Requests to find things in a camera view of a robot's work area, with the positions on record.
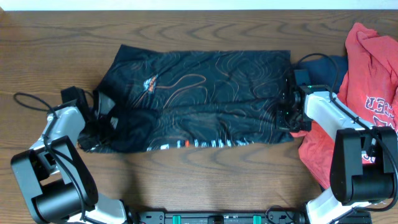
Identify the navy blue cloth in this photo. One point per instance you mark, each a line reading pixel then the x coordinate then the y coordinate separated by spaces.
pixel 322 71

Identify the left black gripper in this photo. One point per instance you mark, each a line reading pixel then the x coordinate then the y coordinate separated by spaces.
pixel 91 146

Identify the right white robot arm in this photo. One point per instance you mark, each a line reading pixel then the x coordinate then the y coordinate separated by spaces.
pixel 363 173

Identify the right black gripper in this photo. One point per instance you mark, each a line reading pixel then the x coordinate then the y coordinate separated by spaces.
pixel 280 124

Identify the black orange-patterned jersey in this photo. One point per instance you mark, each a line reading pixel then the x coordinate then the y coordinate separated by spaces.
pixel 150 100

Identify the red printed t-shirt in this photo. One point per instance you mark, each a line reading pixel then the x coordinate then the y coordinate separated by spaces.
pixel 369 89

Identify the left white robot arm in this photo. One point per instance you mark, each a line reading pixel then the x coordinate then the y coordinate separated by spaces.
pixel 55 183

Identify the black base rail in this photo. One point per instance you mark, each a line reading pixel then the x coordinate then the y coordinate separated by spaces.
pixel 275 214

